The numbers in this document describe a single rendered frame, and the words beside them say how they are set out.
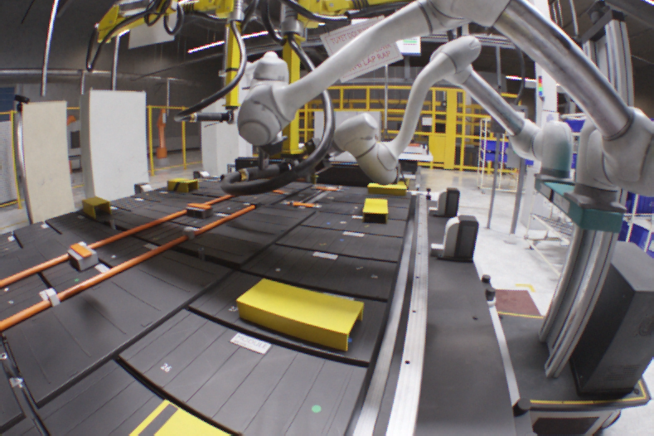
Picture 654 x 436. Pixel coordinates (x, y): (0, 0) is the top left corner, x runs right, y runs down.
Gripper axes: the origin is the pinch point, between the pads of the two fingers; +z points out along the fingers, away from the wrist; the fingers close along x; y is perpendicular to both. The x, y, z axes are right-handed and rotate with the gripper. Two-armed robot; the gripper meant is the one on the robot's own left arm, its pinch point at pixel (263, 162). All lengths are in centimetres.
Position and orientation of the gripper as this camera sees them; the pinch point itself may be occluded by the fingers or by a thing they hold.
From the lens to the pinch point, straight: 100.0
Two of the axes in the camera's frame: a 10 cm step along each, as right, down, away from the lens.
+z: -2.0, 6.8, 7.1
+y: 6.8, -4.2, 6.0
